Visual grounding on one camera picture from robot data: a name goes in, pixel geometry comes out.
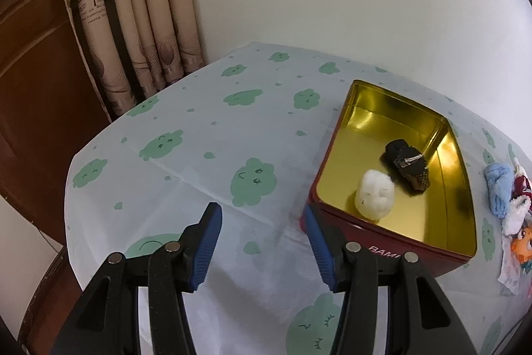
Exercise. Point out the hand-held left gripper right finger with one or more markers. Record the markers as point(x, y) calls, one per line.
point(320, 251)

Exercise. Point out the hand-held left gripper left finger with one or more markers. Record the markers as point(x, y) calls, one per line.
point(205, 251)

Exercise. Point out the red tin box gold inside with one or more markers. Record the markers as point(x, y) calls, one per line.
point(440, 209)

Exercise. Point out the white sock with paw print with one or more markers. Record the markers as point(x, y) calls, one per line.
point(517, 215)

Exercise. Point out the white soft plush ball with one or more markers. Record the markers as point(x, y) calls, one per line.
point(375, 197)

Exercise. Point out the black folded sock bundle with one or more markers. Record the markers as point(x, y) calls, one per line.
point(409, 170)

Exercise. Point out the white tablecloth green cloud print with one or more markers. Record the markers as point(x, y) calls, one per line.
point(249, 122)

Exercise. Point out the brown wooden furniture piece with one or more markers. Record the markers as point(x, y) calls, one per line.
point(50, 296)

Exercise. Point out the light blue fluffy towel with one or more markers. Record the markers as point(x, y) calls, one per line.
point(498, 188)

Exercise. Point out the orange cartoon printed cloth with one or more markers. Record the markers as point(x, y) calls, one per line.
point(523, 245)

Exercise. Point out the red and white cloth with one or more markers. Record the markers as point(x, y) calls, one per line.
point(523, 184)

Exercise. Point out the brown wooden door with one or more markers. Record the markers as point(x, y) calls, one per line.
point(37, 89)

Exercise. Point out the beige leaf printed curtain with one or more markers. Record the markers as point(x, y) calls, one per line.
point(141, 5)

